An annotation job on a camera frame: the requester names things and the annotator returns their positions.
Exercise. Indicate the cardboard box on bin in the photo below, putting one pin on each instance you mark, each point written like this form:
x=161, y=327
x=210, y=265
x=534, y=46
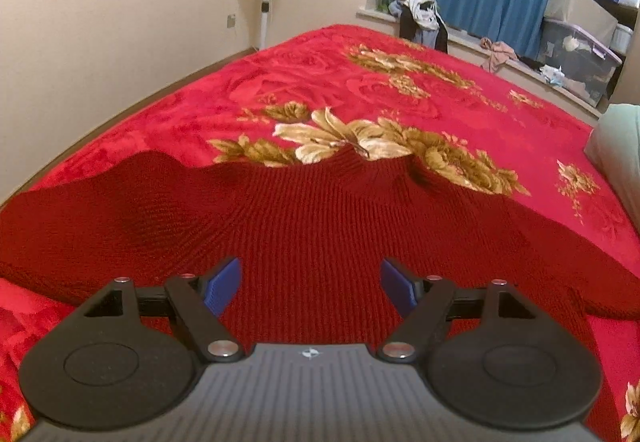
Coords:
x=585, y=14

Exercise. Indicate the white bucket beside bin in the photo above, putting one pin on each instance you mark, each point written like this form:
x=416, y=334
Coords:
x=621, y=39

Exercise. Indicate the grey plastic storage bin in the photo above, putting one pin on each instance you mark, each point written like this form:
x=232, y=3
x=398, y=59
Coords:
x=586, y=64

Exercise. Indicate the dark red knitted sweater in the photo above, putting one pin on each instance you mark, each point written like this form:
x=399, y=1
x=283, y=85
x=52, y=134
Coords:
x=310, y=392

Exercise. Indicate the pink cloth on sill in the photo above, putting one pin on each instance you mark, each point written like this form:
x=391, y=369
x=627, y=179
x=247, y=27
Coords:
x=499, y=54

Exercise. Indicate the light green pillow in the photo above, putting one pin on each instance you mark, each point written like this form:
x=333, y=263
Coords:
x=613, y=148

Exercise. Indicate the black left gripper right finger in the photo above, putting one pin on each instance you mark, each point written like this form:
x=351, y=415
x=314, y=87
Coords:
x=489, y=354

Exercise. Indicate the pile of clothes on chair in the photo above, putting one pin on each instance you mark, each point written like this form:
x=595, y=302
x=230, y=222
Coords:
x=420, y=23

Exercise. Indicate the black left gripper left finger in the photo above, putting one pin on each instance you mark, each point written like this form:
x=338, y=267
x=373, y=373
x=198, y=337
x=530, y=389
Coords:
x=129, y=354

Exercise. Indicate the red floral bed blanket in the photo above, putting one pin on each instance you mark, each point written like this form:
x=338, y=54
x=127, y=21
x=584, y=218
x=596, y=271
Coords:
x=311, y=163

